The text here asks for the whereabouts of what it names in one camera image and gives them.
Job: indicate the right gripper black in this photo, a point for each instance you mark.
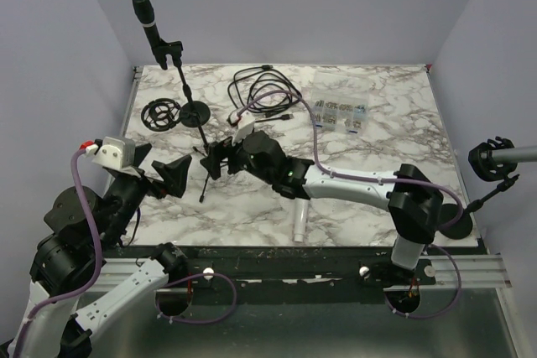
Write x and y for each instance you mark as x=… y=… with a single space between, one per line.
x=213 y=160

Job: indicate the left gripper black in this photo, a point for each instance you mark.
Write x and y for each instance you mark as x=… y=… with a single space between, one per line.
x=174 y=173

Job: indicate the black tripod mic stand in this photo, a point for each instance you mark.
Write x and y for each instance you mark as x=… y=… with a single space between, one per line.
x=157 y=121

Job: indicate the white microphone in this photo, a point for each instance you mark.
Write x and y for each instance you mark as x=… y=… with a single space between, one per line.
x=300 y=219

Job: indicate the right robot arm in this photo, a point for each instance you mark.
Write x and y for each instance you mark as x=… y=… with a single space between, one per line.
x=413 y=202

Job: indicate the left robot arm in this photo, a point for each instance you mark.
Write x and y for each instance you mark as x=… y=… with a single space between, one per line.
x=87 y=219

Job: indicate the black round-base mic stand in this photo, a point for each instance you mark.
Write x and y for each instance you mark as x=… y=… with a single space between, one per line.
x=192 y=113

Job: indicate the black microphone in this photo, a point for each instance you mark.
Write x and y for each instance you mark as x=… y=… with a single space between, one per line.
x=145 y=13

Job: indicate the right black round-base stand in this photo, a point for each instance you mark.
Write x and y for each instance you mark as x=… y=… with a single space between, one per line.
x=481 y=160

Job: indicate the grey microphone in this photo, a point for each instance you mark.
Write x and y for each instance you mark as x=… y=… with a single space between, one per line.
x=514 y=155

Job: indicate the clear plastic screw box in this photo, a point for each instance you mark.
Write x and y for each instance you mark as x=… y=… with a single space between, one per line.
x=339 y=102

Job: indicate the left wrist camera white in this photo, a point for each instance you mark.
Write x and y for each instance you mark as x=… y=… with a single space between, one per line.
x=115 y=153

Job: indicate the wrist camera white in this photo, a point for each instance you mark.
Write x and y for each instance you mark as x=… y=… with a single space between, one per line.
x=115 y=153
x=243 y=124

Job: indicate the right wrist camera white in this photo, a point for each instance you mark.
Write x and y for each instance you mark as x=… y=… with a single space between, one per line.
x=243 y=124

